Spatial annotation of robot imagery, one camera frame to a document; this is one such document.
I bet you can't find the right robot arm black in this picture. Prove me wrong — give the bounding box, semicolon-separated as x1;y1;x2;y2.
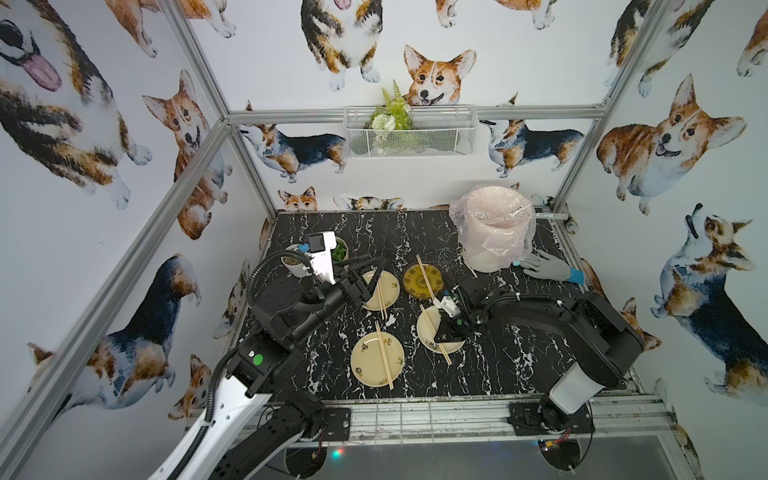
434;284;646;432

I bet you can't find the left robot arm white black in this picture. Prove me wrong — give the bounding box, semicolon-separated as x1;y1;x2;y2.
152;252;387;479

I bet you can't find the cream plate upper left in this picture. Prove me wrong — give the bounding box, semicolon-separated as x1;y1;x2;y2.
363;270;400;311

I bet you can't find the cream plate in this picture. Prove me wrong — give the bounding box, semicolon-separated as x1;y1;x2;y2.
363;270;400;311
350;331;405;387

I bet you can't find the tan pot green plant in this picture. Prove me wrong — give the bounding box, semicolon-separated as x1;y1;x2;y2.
331;237;349;263

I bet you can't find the yellow patterned dark-rimmed plate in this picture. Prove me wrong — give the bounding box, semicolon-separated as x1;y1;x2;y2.
402;263;445;300

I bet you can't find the cream plate chipped right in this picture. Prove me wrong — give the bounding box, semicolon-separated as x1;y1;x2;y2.
416;306;465;354

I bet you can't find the cream plate front left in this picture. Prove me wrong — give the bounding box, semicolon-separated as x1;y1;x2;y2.
350;331;405;387

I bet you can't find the grey glove blue cuff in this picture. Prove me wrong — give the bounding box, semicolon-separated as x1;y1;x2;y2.
516;252;585;285

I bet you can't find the white bin with plastic bag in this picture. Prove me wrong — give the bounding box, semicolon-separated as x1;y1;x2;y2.
449;185;536;273

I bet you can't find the clear wrapper scrap by bin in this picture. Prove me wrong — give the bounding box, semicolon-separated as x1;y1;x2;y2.
535;212;570;221

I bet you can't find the green fern white flower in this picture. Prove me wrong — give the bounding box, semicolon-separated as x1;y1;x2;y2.
368;81;413;144

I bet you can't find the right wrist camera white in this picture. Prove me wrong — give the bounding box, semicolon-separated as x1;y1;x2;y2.
434;295;461;318

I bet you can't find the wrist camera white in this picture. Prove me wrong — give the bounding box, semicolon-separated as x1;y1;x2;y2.
298;231;337;284
434;295;461;318

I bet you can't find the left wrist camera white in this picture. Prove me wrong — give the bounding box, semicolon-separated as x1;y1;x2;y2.
298;231;337;284

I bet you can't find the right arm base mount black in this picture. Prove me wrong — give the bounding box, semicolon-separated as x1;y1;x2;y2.
507;402;594;436

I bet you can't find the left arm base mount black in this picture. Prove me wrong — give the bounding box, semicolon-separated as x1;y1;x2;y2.
266;406;352;444

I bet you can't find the white wire wall basket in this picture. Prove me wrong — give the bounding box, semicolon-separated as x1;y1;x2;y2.
343;106;479;159

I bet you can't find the aluminium front rail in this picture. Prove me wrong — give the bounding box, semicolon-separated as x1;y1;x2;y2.
179;392;679;448

